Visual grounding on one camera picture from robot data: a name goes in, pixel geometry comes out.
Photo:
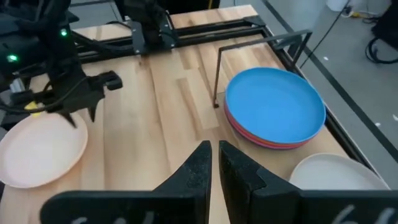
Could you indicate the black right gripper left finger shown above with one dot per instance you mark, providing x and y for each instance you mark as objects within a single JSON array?
[{"x": 186, "y": 180}]

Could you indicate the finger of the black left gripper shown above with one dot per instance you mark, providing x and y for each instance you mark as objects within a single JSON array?
[
  {"x": 69, "y": 119},
  {"x": 92, "y": 114}
]

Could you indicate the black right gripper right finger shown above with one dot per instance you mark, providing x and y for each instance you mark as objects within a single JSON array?
[{"x": 242, "y": 180}]

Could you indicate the cream plate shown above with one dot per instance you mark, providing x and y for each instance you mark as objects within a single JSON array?
[{"x": 40, "y": 152}]

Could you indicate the orange plate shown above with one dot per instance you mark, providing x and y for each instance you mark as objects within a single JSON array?
[{"x": 280, "y": 145}]

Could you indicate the pink plate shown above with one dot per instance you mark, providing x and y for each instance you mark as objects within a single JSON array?
[{"x": 232, "y": 126}]

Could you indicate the blue plate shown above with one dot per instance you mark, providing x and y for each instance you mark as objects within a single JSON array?
[{"x": 273, "y": 105}]

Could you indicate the light grey plate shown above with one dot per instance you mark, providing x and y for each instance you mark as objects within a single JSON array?
[{"x": 332, "y": 174}]

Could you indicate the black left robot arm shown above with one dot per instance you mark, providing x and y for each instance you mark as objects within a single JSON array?
[{"x": 149, "y": 18}]

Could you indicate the yellow tag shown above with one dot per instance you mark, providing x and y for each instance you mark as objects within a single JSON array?
[{"x": 32, "y": 107}]

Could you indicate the white container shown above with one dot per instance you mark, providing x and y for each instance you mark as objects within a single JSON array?
[{"x": 339, "y": 4}]

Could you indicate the black floor equipment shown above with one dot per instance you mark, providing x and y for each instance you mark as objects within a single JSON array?
[{"x": 385, "y": 21}]

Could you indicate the black metal shelf frame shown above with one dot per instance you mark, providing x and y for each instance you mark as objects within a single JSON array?
[{"x": 261, "y": 40}]

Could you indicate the black aluminium rig frame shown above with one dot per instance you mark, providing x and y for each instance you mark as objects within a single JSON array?
[{"x": 214, "y": 30}]

